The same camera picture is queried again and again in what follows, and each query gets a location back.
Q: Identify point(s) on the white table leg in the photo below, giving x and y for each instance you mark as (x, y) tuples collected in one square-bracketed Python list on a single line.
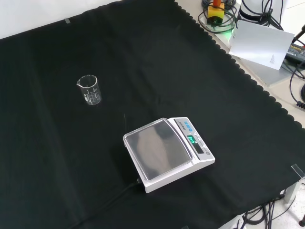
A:
[(291, 192)]

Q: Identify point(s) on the white electronic balance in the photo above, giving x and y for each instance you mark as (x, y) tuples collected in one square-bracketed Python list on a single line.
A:
[(164, 152)]

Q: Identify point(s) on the black table cloth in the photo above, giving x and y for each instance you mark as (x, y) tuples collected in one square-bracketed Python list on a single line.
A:
[(95, 155)]

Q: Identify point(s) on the clear glass beaker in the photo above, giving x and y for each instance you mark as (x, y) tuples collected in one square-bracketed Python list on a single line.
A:
[(90, 91)]

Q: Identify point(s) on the clear tape strip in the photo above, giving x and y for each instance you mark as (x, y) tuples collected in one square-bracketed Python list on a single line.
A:
[(67, 21), (298, 170)]

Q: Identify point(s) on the yellow stop button box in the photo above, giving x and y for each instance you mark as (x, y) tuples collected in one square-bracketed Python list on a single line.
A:
[(215, 13)]

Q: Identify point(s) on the black power adapter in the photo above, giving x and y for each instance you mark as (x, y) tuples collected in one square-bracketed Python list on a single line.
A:
[(296, 53)]

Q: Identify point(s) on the grey metal base plate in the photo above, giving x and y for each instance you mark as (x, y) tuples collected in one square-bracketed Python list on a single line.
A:
[(267, 69)]

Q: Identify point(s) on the pale white board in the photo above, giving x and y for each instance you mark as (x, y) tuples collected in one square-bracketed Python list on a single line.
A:
[(259, 45)]

